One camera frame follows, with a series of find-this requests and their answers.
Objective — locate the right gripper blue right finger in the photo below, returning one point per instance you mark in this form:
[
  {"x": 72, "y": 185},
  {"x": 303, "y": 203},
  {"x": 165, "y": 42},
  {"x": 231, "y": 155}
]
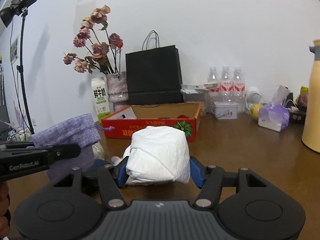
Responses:
[{"x": 198, "y": 172}]

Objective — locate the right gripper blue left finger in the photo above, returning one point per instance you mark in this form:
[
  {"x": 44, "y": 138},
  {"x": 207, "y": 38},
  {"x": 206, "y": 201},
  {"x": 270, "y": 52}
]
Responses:
[{"x": 120, "y": 174}]

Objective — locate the white paper bundle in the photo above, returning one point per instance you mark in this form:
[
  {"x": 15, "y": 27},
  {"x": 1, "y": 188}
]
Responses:
[{"x": 156, "y": 155}]

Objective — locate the purple drawstring fabric pouch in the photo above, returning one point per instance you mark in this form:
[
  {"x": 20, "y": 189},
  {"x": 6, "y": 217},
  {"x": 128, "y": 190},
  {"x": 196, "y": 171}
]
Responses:
[{"x": 79, "y": 130}]

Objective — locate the person's left hand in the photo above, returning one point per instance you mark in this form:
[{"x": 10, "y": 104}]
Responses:
[{"x": 5, "y": 215}]

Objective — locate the red orange cardboard box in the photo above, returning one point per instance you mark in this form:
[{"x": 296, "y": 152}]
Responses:
[{"x": 126, "y": 121}]

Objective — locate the red artificial rose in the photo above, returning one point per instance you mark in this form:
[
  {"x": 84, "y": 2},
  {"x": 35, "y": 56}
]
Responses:
[{"x": 183, "y": 117}]

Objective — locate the white floral tin box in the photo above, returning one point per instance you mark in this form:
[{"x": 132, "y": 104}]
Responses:
[{"x": 225, "y": 110}]

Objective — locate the left clear water bottle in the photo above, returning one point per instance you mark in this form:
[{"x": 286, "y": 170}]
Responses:
[{"x": 213, "y": 77}]

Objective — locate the clear water bottle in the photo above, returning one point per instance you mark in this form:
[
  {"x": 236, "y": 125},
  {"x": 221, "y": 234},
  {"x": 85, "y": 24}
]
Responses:
[
  {"x": 239, "y": 89},
  {"x": 213, "y": 77},
  {"x": 226, "y": 84}
]

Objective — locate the clear plastic food container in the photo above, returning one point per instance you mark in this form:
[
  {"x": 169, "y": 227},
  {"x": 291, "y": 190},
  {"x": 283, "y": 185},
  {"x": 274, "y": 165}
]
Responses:
[{"x": 191, "y": 94}]

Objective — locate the yellow green apple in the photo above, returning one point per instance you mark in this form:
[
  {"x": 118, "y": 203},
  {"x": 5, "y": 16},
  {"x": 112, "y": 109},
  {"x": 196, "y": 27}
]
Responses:
[{"x": 254, "y": 110}]

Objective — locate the white flat carton box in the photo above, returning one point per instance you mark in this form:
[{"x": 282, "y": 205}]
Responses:
[{"x": 203, "y": 86}]

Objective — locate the purple white ceramic vase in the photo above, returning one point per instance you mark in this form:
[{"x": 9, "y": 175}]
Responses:
[{"x": 117, "y": 90}]

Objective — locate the middle clear water bottle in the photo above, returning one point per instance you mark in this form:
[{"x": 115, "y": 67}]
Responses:
[{"x": 226, "y": 84}]

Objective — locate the white green milk carton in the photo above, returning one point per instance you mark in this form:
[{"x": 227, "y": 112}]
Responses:
[{"x": 100, "y": 97}]

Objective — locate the right clear water bottle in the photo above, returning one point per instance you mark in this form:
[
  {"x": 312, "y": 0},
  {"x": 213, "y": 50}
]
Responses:
[{"x": 239, "y": 89}]

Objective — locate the small white round fan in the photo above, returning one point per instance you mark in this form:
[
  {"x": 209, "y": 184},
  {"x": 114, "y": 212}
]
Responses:
[{"x": 253, "y": 96}]

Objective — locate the purple tissue pack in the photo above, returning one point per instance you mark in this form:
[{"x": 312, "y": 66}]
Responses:
[{"x": 274, "y": 115}]

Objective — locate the black paper shopping bag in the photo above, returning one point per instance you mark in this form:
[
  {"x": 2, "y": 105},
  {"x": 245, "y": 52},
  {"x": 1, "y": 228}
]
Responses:
[{"x": 154, "y": 73}]

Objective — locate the cream yellow thermos jug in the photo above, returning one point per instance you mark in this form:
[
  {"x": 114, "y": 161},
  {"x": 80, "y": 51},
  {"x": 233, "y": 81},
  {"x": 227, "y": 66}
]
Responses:
[{"x": 310, "y": 136}]

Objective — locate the dried pink rose bouquet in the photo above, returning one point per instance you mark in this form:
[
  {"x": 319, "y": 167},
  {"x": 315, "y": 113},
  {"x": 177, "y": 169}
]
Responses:
[{"x": 103, "y": 49}]

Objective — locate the small colourful figurine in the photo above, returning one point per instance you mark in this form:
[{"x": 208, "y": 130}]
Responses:
[{"x": 302, "y": 99}]

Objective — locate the black light stand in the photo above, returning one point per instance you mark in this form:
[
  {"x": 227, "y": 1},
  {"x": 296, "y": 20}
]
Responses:
[{"x": 20, "y": 8}]

